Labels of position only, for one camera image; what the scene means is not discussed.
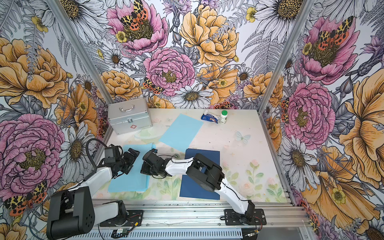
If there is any dark blue paper large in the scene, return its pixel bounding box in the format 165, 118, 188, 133
179, 148, 221, 201

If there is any light blue paper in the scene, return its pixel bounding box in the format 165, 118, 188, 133
108, 143, 153, 193
160, 114, 203, 152

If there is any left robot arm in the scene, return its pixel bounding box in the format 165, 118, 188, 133
47, 146, 140, 240

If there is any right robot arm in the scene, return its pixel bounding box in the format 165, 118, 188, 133
141, 149, 257, 225

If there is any clear plastic lid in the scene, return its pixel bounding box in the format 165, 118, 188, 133
134, 127, 165, 140

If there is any silver aluminium case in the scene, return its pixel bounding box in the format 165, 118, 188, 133
108, 98, 153, 135

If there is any blue gauze bandage packet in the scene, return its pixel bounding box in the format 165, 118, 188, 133
201, 110, 219, 124

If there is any white bottle green cap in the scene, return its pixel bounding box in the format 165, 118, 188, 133
220, 110, 228, 124

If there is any floral table mat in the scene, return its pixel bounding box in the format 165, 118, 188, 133
82, 140, 290, 203

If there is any black corrugated cable hose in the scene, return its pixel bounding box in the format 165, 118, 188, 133
85, 137, 108, 178

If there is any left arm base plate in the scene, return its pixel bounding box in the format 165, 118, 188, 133
100, 210, 144, 228

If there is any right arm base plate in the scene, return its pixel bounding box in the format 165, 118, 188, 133
221, 209, 267, 226

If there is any aluminium rail base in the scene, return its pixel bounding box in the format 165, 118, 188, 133
53, 197, 316, 240

